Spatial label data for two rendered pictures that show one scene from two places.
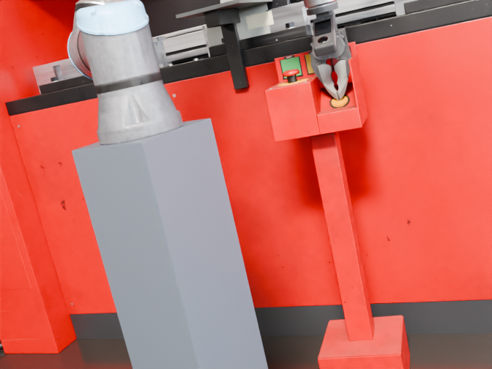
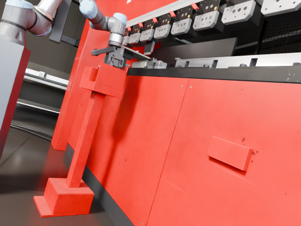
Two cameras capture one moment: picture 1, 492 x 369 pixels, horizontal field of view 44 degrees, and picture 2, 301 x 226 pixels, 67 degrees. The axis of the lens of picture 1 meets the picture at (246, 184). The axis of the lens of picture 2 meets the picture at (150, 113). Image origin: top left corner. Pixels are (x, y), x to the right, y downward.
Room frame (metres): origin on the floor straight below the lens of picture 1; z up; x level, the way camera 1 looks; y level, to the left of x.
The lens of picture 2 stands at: (0.54, -1.15, 0.65)
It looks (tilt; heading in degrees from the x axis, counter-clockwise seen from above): 1 degrees down; 33
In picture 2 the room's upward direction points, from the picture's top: 16 degrees clockwise
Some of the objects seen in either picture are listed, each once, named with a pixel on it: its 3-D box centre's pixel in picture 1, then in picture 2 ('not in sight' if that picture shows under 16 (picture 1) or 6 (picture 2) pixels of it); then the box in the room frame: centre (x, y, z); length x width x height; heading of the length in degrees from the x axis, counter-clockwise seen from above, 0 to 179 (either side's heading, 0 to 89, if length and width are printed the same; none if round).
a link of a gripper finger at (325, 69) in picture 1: (329, 80); not in sight; (1.44, -0.24, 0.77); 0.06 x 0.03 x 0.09; 161
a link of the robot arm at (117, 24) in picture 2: not in sight; (118, 25); (1.40, -0.24, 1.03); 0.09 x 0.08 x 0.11; 112
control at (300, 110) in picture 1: (315, 91); (103, 76); (1.44, -0.21, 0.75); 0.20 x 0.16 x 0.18; 72
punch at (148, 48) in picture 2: not in sight; (148, 48); (1.88, -0.11, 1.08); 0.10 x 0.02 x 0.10; 66
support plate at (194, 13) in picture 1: (226, 7); (128, 52); (1.75, -0.05, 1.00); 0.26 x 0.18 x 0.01; 156
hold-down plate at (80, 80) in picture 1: (80, 80); not in sight; (2.08, 0.46, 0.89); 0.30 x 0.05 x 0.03; 66
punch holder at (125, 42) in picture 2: not in sight; (128, 37); (2.05, 0.28, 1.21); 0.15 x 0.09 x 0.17; 66
